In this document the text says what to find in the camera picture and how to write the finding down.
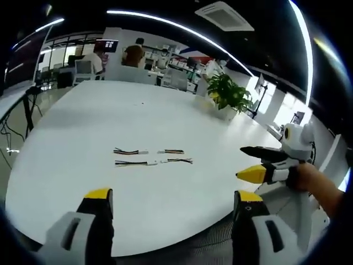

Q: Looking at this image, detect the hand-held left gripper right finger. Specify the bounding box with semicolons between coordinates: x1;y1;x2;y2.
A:
231;189;301;262

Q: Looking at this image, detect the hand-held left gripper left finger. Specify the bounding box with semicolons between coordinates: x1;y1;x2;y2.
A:
35;188;115;259

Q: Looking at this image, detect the white plant pot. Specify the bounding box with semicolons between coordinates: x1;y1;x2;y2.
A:
212;103;238;121

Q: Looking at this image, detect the person's right hand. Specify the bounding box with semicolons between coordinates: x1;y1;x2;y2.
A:
285;162;329;194

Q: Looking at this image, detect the white mesh chair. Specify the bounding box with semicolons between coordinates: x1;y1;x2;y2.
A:
162;67;190;91

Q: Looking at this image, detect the white partition desk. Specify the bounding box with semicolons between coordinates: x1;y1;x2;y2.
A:
106;65;158;86

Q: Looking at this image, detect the ceiling air conditioner vent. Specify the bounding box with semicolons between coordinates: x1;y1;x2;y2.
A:
194;1;255;33

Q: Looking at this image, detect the wall screen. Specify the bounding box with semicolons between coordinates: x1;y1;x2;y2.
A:
95;39;119;54

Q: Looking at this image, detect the white office chair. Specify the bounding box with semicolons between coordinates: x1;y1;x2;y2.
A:
72;59;97;86

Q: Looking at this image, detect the green potted plant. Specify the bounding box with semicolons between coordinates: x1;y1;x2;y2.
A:
206;73;254;114

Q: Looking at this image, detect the side table with black legs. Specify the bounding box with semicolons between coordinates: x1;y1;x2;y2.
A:
0;86;42;140

